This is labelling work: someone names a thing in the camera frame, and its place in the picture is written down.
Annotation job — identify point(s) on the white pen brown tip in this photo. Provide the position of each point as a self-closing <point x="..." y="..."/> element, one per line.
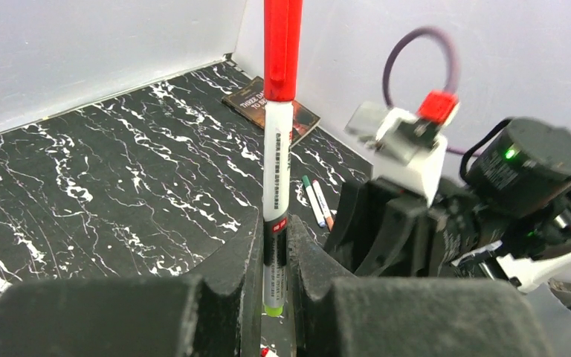
<point x="327" y="214"/>

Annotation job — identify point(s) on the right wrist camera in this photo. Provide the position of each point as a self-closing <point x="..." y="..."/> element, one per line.
<point x="408" y="149"/>

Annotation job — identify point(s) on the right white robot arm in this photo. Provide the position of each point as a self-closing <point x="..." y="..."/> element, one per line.
<point x="514" y="201"/>

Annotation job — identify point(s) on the dark paperback book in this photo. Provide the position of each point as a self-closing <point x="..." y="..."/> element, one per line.
<point x="250" y="103"/>

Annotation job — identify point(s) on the white pen green cap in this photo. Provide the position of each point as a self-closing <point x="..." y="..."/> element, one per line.
<point x="313" y="202"/>

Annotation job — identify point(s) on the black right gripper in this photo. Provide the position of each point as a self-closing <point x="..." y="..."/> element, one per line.
<point x="384" y="230"/>

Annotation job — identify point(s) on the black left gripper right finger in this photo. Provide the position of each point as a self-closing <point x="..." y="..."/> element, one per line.
<point x="335" y="313"/>

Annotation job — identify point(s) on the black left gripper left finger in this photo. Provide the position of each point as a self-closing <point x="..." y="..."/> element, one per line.
<point x="214" y="309"/>

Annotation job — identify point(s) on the red pen cap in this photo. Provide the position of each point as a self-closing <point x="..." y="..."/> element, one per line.
<point x="282" y="24"/>

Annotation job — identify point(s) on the white marker pen yellow end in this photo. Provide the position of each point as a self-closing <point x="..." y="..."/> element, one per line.
<point x="275" y="202"/>

